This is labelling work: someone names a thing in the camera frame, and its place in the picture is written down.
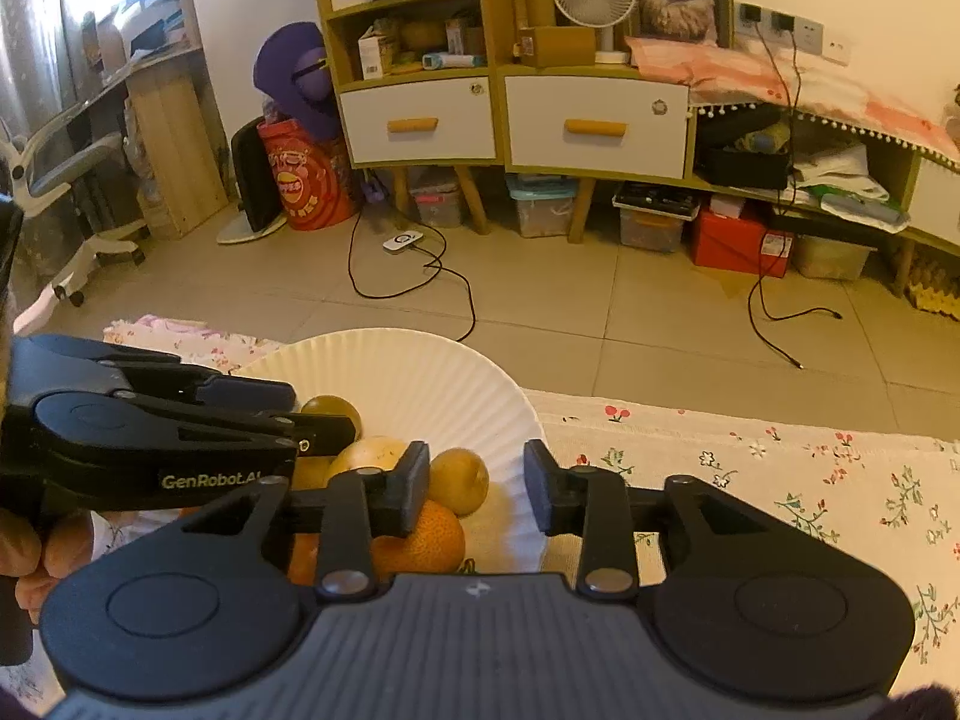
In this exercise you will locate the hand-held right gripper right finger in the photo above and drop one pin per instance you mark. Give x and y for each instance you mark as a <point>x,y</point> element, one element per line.
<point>546,487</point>

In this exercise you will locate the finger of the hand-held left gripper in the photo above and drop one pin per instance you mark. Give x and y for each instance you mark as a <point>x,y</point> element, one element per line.
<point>326,435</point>
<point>251,394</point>

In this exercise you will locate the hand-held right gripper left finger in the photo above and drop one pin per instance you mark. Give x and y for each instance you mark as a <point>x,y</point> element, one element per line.
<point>405,487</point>

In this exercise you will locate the green-brown tangerine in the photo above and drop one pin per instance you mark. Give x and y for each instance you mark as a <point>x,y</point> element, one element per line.
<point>330,405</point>

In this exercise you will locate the large yellow-orange grapefruit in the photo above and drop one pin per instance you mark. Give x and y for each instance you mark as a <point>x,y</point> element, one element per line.
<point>371,457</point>

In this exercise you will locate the yellow-brown round citrus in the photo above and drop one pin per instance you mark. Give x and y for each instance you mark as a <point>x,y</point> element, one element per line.
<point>457,480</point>

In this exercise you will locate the white ribbed plate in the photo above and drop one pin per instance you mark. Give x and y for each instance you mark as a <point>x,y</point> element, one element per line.
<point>420,382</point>

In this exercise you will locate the person's left hand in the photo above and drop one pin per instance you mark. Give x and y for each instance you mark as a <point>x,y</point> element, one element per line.
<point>64,547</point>

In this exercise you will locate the floral tablecloth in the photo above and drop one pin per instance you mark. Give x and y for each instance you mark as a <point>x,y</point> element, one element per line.
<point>750,480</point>

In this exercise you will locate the white floor device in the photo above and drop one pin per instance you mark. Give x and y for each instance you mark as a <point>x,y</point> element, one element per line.
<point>401,241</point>

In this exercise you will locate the black flat panel heater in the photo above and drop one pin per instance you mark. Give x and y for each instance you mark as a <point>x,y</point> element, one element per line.
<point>251,180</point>

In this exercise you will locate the red printed bag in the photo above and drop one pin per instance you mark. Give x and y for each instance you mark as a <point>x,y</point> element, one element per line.
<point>307,187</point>

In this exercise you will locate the light wooden desk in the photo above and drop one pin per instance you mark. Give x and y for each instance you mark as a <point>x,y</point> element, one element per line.
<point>180,150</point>

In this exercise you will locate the clear storage box red label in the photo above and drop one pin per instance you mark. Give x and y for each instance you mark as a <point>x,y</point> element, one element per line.
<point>439,206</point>

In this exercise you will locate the teal lid storage box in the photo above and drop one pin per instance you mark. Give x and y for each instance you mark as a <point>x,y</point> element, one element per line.
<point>536,214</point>

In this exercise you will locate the black lid storage box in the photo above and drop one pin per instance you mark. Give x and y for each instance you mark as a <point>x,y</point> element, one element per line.
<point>649,229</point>

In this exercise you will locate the white office chair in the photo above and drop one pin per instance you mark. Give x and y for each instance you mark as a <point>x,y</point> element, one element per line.
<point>60,157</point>

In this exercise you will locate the red cardboard box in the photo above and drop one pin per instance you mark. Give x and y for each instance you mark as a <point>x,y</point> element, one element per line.
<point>727,240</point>

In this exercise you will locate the purple plush toy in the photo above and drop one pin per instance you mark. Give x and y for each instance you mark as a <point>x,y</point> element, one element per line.
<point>292,67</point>

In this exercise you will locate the small white carton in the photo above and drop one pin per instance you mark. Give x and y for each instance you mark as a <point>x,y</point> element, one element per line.
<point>373,56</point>

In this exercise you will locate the clear plastic storage box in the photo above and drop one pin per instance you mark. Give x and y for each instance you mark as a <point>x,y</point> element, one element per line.
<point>829,259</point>

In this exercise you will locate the black case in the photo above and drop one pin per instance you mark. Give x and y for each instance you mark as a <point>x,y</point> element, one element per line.
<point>742,169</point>

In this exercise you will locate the white printer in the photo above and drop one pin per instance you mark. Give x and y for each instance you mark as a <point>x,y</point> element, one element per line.
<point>150,30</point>

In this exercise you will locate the white blue thermometer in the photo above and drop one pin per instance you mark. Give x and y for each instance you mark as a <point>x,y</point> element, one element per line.
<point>450,61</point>

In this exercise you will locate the grey curtain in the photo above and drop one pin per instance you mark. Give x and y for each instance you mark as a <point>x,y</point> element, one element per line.
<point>37,30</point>

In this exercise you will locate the stack of folded cloths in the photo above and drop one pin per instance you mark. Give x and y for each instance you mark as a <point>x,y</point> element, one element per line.
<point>840,180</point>

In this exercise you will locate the yellow egg carton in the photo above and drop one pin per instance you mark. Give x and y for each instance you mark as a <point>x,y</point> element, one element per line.
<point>934,289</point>

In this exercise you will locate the brown cardboard box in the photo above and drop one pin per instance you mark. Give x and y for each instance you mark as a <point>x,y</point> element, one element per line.
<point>562,45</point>

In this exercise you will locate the pink checked cloth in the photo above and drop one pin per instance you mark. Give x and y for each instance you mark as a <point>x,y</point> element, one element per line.
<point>712,67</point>

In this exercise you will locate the white shelf drawer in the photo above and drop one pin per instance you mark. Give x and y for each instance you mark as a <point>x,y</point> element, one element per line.
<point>941,195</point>

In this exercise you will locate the grey wall socket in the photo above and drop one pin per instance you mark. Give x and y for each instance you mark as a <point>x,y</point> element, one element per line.
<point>810,34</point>

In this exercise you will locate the white wall socket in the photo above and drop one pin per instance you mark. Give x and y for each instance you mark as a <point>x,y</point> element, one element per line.
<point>840,50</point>

